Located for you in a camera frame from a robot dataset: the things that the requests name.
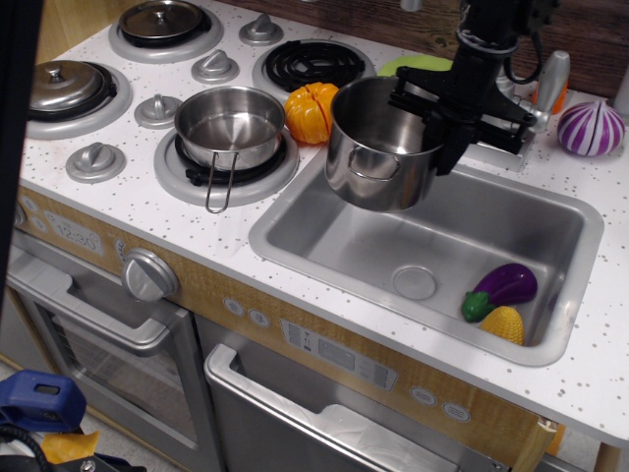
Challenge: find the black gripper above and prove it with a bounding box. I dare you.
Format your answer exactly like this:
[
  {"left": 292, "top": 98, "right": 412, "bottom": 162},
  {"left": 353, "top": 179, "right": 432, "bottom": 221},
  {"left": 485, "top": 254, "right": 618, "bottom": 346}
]
[{"left": 389, "top": 39, "right": 536, "bottom": 176}]

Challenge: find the tall steel pot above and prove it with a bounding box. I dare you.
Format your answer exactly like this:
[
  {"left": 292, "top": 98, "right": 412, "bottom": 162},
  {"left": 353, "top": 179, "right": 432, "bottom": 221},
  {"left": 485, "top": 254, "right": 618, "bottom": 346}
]
[{"left": 324, "top": 77, "right": 442, "bottom": 212}]

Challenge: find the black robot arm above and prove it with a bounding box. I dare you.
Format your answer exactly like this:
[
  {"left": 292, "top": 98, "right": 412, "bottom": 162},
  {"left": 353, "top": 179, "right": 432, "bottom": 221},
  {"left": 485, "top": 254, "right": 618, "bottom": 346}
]
[{"left": 389, "top": 1, "right": 560, "bottom": 176}]

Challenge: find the grey toy sink basin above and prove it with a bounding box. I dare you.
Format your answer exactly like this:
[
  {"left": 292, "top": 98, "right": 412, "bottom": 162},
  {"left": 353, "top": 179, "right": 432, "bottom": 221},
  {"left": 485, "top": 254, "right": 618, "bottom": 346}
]
[{"left": 250, "top": 157, "right": 603, "bottom": 367}]

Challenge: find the steel pot lid rear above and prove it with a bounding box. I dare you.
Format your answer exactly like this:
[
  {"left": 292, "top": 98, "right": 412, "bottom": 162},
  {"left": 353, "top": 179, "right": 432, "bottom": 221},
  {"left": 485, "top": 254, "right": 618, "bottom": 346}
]
[{"left": 118, "top": 1, "right": 204, "bottom": 41}]

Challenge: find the steel pot lid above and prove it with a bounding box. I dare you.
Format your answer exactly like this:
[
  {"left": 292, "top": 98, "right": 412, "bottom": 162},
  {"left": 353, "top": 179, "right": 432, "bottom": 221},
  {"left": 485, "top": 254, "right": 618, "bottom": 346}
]
[
  {"left": 29, "top": 60, "right": 105, "bottom": 112},
  {"left": 118, "top": 1, "right": 204, "bottom": 41}
]

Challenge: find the steel pot lid left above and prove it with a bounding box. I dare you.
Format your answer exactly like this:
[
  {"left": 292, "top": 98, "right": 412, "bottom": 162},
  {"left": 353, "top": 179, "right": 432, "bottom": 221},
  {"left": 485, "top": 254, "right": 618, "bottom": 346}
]
[{"left": 29, "top": 60, "right": 105, "bottom": 112}]

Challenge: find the green plastic plate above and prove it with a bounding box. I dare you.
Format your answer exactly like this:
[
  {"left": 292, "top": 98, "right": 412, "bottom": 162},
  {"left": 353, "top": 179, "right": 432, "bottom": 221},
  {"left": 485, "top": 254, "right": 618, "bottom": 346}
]
[{"left": 377, "top": 54, "right": 452, "bottom": 77}]

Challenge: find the silver toy faucet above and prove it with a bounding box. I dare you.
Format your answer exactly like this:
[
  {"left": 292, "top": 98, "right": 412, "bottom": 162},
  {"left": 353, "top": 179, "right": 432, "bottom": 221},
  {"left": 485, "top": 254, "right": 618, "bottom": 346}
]
[{"left": 459, "top": 68, "right": 550, "bottom": 173}]

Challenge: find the orange toy pumpkin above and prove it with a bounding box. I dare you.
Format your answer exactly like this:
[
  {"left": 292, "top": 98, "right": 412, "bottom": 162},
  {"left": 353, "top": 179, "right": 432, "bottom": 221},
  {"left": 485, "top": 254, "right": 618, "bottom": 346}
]
[{"left": 284, "top": 83, "right": 339, "bottom": 145}]

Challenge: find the purple striped toy onion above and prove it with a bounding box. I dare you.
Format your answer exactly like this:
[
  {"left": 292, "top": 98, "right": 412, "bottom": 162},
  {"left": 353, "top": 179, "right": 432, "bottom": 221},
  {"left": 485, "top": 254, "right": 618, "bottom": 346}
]
[{"left": 557, "top": 100, "right": 625, "bottom": 157}]

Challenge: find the black coil burner rear right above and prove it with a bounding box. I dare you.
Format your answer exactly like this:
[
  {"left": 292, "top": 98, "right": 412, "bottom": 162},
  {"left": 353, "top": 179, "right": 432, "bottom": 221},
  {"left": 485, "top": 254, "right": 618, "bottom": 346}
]
[{"left": 263, "top": 40, "right": 367, "bottom": 92}]

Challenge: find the black coil burner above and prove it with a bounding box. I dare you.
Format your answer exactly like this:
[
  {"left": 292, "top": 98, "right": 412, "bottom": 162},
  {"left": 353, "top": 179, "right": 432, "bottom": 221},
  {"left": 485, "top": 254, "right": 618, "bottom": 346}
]
[
  {"left": 263, "top": 40, "right": 367, "bottom": 92},
  {"left": 174, "top": 131, "right": 289, "bottom": 188}
]

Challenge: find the purple toy eggplant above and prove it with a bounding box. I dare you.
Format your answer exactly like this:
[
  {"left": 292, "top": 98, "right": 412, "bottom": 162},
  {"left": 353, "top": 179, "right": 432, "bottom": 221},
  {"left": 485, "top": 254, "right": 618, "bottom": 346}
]
[{"left": 461, "top": 263, "right": 538, "bottom": 323}]

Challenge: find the yellow toy corn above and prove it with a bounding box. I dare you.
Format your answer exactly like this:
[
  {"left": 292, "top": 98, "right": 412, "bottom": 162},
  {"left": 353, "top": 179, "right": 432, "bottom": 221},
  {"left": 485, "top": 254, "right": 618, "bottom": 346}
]
[{"left": 480, "top": 306, "right": 525, "bottom": 346}]

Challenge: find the silver stove knob rear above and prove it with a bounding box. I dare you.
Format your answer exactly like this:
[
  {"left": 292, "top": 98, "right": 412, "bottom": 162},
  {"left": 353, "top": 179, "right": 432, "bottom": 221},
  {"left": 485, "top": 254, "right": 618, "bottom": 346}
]
[{"left": 239, "top": 14, "right": 284, "bottom": 46}]

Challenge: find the silver stove knob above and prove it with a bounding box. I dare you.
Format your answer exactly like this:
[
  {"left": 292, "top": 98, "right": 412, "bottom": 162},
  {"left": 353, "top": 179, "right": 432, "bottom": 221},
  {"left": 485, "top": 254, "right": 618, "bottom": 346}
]
[
  {"left": 66, "top": 143, "right": 126, "bottom": 184},
  {"left": 134, "top": 93, "right": 183, "bottom": 130},
  {"left": 191, "top": 49, "right": 240, "bottom": 85},
  {"left": 239, "top": 14, "right": 284, "bottom": 46}
]

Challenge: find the black coil burner front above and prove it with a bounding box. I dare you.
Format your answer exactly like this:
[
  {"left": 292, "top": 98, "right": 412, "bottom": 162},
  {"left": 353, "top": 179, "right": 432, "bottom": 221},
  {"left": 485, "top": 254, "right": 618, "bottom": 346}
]
[{"left": 174, "top": 131, "right": 289, "bottom": 188}]

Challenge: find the silver stove knob left centre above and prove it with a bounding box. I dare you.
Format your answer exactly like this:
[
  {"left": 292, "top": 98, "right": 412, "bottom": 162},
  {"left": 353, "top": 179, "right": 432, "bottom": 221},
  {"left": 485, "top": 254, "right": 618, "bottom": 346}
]
[{"left": 134, "top": 93, "right": 183, "bottom": 130}]

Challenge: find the silver dishwasher door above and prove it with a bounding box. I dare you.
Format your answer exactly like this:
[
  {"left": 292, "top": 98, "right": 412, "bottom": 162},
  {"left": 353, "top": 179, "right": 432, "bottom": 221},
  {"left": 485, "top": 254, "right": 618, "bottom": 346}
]
[{"left": 196, "top": 317, "right": 508, "bottom": 471}]

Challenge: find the large silver oven dial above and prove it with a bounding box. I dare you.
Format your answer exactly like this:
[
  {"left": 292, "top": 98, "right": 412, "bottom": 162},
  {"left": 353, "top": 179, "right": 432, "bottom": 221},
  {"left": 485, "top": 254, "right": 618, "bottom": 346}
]
[{"left": 121, "top": 248, "right": 180, "bottom": 303}]

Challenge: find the silver stove knob front left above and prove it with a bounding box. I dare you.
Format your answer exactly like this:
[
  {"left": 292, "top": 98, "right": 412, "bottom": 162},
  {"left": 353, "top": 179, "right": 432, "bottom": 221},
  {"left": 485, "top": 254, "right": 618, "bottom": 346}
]
[{"left": 66, "top": 143, "right": 126, "bottom": 184}]

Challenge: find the silver oven door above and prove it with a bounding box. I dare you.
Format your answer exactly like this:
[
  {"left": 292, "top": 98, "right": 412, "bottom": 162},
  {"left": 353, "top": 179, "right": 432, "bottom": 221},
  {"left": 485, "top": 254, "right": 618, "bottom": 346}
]
[{"left": 7, "top": 231, "right": 223, "bottom": 471}]

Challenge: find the blue clamp tool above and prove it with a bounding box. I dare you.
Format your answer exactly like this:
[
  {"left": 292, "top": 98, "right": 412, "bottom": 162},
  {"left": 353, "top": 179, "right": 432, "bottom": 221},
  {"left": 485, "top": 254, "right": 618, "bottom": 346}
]
[{"left": 1, "top": 370, "right": 86, "bottom": 433}]

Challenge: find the yellow cloth scrap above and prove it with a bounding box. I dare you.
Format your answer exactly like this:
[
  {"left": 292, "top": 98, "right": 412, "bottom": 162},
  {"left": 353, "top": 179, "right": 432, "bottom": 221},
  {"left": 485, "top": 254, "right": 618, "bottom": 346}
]
[{"left": 40, "top": 431, "right": 100, "bottom": 465}]

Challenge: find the orange toy behind faucet handle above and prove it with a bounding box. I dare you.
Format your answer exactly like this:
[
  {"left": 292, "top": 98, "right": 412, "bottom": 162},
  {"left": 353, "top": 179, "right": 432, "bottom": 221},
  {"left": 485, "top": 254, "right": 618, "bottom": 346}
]
[{"left": 532, "top": 82, "right": 569, "bottom": 115}]

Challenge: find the silver faucet lever handle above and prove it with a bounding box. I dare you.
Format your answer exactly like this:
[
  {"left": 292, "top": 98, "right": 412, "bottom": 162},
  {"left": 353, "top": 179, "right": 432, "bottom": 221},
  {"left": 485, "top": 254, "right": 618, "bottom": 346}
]
[{"left": 536, "top": 50, "right": 571, "bottom": 113}]

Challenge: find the steel saucepan with wire handle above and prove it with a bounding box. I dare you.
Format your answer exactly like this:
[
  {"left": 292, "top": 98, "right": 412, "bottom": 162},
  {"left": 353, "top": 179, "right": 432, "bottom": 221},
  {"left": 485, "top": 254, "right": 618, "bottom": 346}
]
[{"left": 174, "top": 86, "right": 285, "bottom": 213}]

